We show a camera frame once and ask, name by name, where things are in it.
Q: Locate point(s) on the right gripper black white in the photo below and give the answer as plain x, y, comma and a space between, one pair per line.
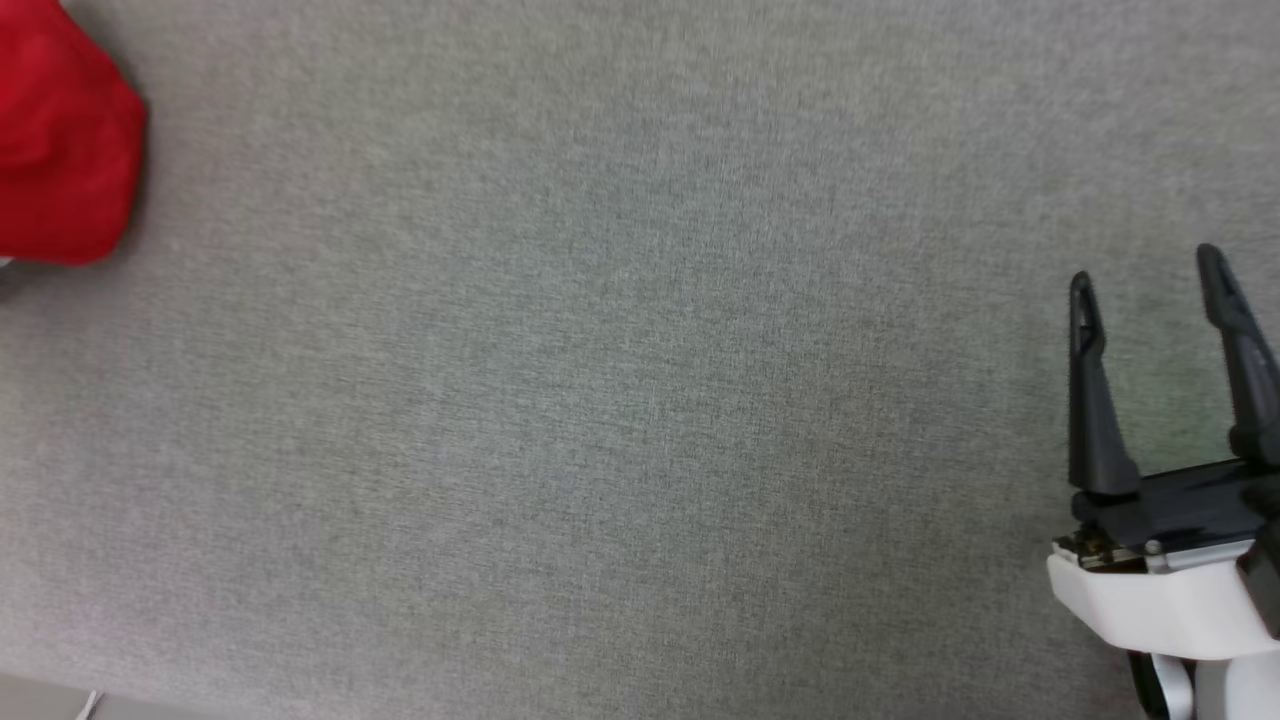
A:
1170, 600

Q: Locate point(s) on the red basketball jersey white lining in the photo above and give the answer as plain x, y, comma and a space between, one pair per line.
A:
60, 150

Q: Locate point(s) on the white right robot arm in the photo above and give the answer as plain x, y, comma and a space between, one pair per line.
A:
1240, 692

